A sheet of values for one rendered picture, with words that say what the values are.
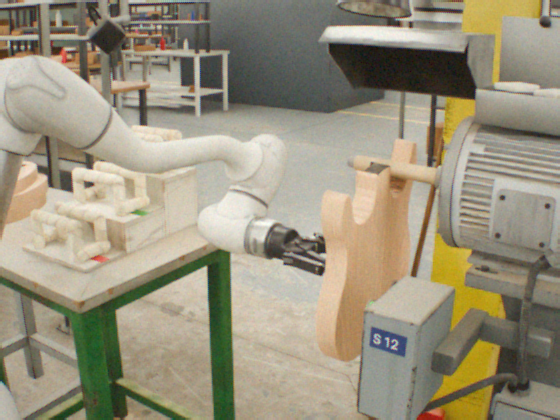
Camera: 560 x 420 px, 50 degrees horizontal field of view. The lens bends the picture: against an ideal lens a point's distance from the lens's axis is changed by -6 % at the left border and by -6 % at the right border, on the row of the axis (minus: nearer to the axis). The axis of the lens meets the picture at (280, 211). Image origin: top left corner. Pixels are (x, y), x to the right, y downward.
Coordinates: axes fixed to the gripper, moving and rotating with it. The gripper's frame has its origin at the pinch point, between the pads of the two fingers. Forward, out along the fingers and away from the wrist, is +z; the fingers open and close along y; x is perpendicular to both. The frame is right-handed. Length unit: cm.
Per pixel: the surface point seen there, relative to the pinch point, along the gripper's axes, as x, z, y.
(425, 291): 8.2, 21.9, 17.2
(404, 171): 19.4, 6.9, -6.0
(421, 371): -0.8, 25.9, 26.3
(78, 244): -5, -69, 19
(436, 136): -115, -161, -474
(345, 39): 44.6, -6.0, -5.4
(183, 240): -14, -61, -11
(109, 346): -71, -108, -14
